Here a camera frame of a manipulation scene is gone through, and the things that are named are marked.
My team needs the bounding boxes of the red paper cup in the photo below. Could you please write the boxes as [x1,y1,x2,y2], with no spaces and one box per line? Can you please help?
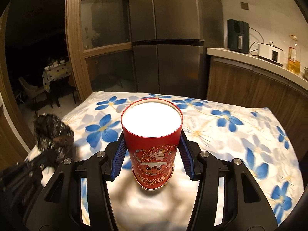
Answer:
[121,98,183,190]

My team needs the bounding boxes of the black bag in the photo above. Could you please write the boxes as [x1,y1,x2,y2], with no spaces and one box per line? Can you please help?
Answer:
[34,114,74,164]

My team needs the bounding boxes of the floral blue white tablecloth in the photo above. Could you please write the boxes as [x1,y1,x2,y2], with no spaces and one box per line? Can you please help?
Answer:
[26,92,307,230]

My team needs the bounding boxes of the wooden lower cabinets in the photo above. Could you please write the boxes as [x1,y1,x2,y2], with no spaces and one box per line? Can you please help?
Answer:
[207,56,307,161]

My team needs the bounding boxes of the dining table with dotted cloth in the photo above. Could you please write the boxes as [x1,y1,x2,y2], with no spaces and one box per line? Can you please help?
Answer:
[42,62,72,92]

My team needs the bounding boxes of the wooden glass door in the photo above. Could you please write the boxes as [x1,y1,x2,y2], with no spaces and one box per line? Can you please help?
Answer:
[65,0,137,100]

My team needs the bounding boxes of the white rice cooker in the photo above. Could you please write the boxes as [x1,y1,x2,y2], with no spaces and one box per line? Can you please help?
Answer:
[257,42,283,67]

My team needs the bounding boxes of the black air fryer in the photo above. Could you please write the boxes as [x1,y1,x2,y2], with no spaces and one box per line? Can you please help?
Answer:
[227,19,249,54]

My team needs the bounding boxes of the dark grey refrigerator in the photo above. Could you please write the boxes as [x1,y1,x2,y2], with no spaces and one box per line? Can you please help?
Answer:
[129,0,223,99]

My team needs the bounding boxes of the cooking oil bottle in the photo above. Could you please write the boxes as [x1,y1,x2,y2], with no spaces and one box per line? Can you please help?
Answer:
[287,34,301,74]

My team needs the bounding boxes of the steel bowl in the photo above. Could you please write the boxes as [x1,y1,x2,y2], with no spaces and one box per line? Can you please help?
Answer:
[303,67,308,80]

